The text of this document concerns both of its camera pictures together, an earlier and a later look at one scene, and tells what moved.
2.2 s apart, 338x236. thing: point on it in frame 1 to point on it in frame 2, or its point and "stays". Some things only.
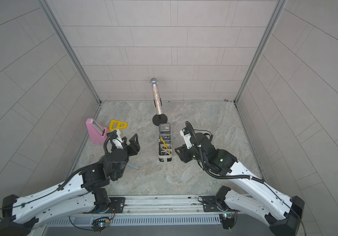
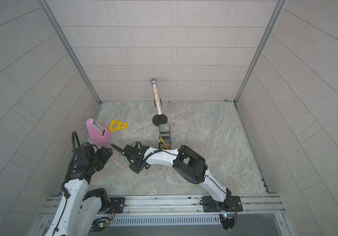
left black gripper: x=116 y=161 to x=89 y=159
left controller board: x=100 y=223 stays
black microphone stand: x=158 y=119 stays
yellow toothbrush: x=165 y=144 stays
